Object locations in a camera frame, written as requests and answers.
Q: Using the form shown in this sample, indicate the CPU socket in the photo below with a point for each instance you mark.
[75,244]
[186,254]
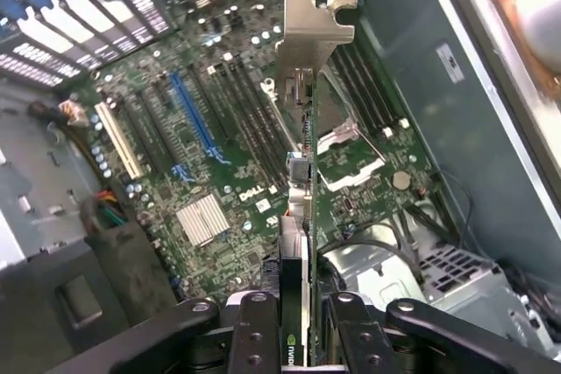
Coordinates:
[335,107]

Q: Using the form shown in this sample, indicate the grey power supply unit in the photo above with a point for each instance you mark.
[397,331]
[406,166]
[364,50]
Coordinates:
[39,181]

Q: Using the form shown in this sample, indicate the silver metal drive cage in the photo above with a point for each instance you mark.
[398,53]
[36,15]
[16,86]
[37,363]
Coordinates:
[460,277]

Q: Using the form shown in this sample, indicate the white label sticker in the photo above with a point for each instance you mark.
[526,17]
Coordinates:
[450,63]

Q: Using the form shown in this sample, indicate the black plastic air duct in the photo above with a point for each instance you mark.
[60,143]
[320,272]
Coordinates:
[122,269]

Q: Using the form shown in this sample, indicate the silver chipset heat sink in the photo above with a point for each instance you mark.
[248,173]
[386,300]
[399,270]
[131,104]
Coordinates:
[202,220]

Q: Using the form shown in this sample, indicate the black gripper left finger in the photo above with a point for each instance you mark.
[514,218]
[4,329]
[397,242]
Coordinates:
[254,339]

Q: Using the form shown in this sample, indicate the open grey PC case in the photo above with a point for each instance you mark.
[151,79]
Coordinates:
[438,129]

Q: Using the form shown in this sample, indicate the green motherboard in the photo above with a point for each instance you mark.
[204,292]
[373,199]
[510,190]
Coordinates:
[245,164]

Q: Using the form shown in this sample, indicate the silver coin battery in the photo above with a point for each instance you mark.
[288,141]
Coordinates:
[400,181]

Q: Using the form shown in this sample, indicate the blue expansion slot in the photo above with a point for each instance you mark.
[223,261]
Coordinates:
[193,115]

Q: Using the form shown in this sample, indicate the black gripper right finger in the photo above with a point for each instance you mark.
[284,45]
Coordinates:
[364,343]

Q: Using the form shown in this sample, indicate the white expansion slot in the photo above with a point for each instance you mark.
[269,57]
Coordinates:
[118,142]

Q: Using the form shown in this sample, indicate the silver socket cover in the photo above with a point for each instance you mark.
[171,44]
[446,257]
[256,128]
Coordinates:
[339,135]

